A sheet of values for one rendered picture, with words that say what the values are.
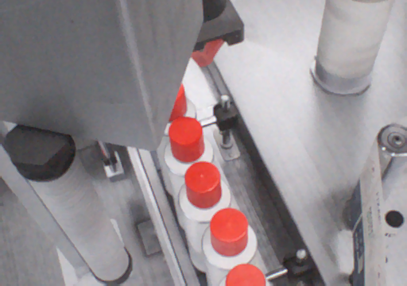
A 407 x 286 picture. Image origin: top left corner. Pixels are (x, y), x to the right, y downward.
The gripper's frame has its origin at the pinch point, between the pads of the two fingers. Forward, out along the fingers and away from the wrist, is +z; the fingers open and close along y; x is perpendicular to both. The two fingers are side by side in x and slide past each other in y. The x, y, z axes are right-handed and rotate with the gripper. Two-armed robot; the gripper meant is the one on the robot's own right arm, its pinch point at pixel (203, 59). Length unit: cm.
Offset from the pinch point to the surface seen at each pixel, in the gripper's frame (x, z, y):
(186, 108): 4.9, -3.9, -8.7
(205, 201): 6.9, -4.9, -19.8
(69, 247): 22.0, 8.3, -13.4
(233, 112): -2.7, 9.6, -2.2
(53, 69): 13.8, -32.6, -24.8
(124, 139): 12.0, -27.8, -26.0
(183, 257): 10.2, 5.5, -20.3
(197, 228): 8.1, -0.4, -20.2
